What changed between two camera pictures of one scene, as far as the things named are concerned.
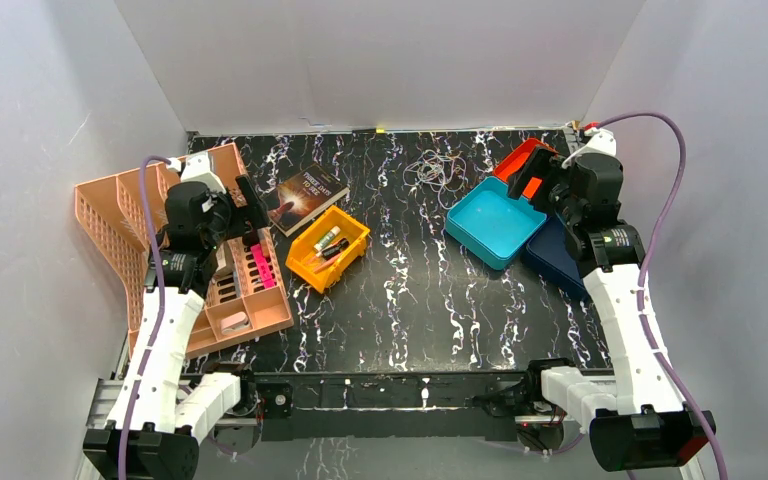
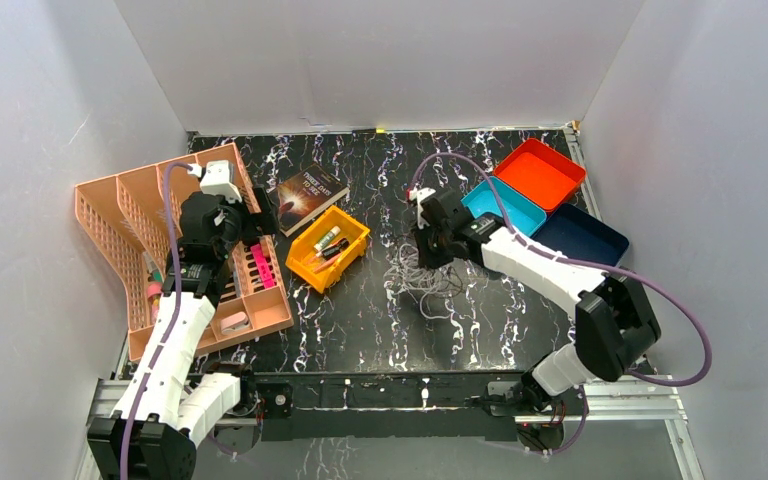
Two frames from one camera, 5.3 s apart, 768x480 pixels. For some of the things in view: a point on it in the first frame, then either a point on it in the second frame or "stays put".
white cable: x=445 y=172 → x=433 y=287
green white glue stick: x=333 y=233 stays put
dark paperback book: x=301 y=195 stays put
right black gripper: x=538 y=166 → x=429 y=260
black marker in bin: x=335 y=249 stays put
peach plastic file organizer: x=247 y=300 stays put
